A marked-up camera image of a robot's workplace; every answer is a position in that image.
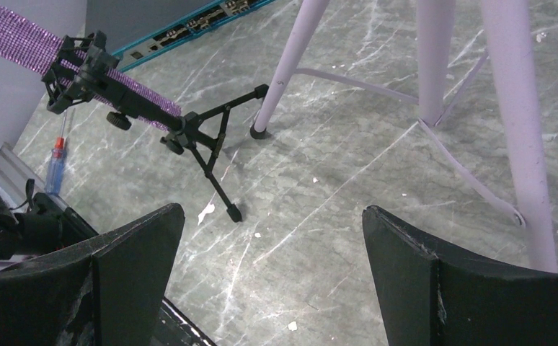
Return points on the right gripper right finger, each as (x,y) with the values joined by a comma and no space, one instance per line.
(433,292)

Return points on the purple glitter microphone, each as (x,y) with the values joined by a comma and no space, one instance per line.
(25,43)

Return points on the lilac perforated music stand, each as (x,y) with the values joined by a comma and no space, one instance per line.
(510,51)

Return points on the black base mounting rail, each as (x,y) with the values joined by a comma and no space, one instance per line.
(173,328)

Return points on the black network switch box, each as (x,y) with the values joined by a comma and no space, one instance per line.
(139,30)

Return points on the red blue screwdriver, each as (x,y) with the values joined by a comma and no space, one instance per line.
(56,164)

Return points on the black tripod microphone stand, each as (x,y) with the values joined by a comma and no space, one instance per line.
(81,70)

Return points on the aluminium frame rail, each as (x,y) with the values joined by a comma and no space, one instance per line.
(13,176)

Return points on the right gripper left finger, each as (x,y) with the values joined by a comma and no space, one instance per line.
(106,290)

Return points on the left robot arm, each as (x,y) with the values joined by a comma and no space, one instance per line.
(38,226)

